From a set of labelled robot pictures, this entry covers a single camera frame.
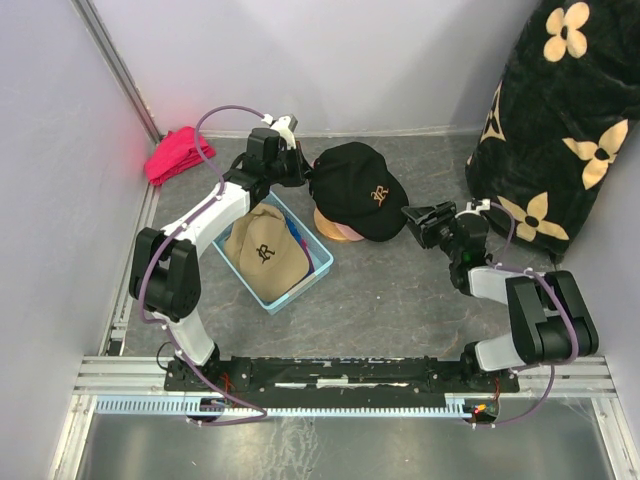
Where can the red cloth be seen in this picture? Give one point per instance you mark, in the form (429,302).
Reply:
(176,153)

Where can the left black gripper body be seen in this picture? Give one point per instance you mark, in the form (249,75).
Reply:
(290,170)

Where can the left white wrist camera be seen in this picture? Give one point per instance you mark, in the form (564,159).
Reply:
(285,126)

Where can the black floral blanket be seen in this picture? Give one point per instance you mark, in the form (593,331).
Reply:
(565,104)

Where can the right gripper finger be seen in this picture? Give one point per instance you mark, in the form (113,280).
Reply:
(417,218)
(442,210)

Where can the pink cap with R logo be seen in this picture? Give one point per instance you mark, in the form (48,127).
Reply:
(332,189)

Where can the tan cap in basket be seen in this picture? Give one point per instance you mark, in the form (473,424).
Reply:
(265,253)

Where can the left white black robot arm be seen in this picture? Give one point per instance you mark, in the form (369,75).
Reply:
(165,276)

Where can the wooden hat stand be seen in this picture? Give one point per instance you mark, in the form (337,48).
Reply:
(334,231)

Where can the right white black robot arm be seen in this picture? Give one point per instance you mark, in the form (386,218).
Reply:
(550,323)

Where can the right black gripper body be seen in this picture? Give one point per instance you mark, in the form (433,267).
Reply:
(437,231)

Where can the aluminium corner profile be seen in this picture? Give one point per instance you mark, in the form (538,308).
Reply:
(89,14)

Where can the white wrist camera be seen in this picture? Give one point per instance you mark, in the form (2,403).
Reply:
(477,206)
(285,126)

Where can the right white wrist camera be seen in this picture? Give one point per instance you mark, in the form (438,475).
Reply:
(477,206)

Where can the light blue cable duct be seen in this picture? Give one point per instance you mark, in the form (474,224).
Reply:
(204,407)

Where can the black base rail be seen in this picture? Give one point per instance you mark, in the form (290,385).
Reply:
(352,382)

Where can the colourful cap in basket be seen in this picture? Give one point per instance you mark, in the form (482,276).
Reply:
(302,243)

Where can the light blue plastic basket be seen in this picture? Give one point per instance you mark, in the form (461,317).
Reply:
(321,257)

